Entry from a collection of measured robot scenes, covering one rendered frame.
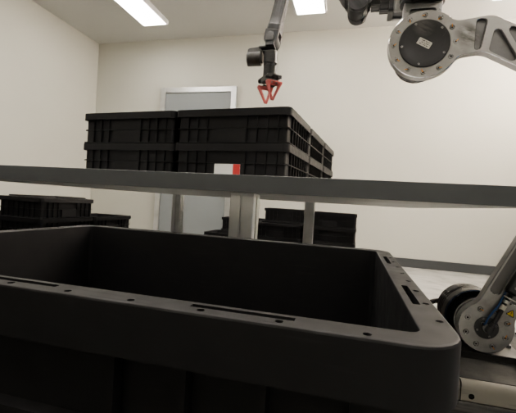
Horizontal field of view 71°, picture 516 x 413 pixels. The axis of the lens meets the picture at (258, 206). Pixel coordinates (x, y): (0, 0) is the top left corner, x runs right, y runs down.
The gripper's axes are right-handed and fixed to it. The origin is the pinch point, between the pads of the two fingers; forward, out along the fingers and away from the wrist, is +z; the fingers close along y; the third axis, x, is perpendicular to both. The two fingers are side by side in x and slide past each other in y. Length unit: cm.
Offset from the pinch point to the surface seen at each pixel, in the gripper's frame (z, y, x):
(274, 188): 39, 64, -27
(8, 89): -65, -333, -156
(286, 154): 27.6, 39.3, -11.4
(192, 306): 47, 121, -59
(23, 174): 38, 21, -82
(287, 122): 18.0, 39.5, -11.8
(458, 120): -58, -143, 299
